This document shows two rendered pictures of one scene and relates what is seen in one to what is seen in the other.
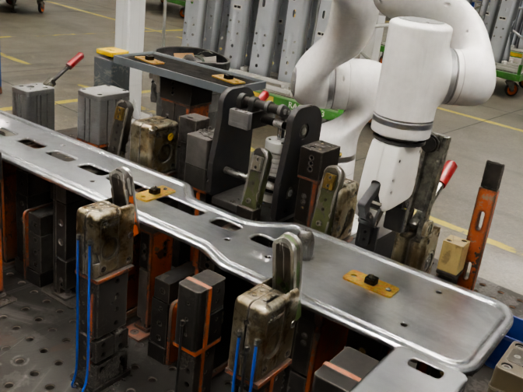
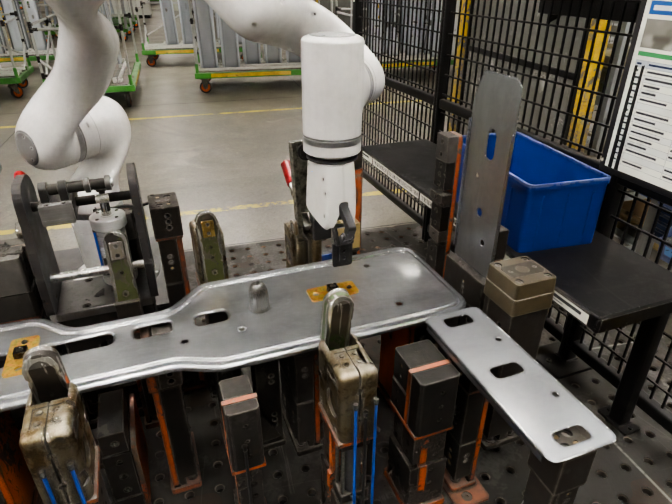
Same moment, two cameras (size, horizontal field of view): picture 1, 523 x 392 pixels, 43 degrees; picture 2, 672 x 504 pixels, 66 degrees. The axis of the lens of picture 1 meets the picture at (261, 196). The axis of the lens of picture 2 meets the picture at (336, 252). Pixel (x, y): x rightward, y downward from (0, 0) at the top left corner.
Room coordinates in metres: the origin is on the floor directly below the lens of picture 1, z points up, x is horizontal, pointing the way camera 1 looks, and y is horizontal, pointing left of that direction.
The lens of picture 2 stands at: (0.49, 0.41, 1.48)
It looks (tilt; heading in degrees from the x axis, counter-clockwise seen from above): 29 degrees down; 306
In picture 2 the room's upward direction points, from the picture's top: straight up
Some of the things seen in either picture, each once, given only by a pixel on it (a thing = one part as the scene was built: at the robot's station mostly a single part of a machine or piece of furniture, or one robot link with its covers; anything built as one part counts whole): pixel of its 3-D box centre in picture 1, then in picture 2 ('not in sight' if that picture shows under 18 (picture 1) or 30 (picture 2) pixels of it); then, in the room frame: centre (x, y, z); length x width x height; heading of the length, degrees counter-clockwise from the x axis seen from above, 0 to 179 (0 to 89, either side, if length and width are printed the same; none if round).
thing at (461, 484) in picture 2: not in sight; (466, 418); (0.67, -0.20, 0.84); 0.11 x 0.06 x 0.29; 146
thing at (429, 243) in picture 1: (400, 313); (304, 301); (1.06, -0.28, 0.88); 0.07 x 0.06 x 0.35; 146
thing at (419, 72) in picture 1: (415, 68); (333, 84); (0.92, -0.19, 1.34); 0.09 x 0.08 x 0.13; 97
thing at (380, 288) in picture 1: (371, 281); (332, 288); (0.92, -0.18, 1.01); 0.08 x 0.04 x 0.01; 57
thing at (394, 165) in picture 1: (393, 166); (331, 183); (0.92, -0.18, 1.19); 0.10 x 0.07 x 0.11; 146
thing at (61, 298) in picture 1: (80, 231); not in sight; (1.30, 0.38, 0.84); 0.13 x 0.11 x 0.29; 146
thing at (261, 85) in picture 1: (187, 71); not in sight; (1.59, 0.21, 1.16); 0.37 x 0.14 x 0.02; 56
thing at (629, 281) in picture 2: not in sight; (481, 203); (0.85, -0.66, 1.01); 0.90 x 0.22 x 0.03; 146
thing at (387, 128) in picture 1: (401, 125); (331, 142); (0.92, -0.19, 1.26); 0.09 x 0.08 x 0.03; 146
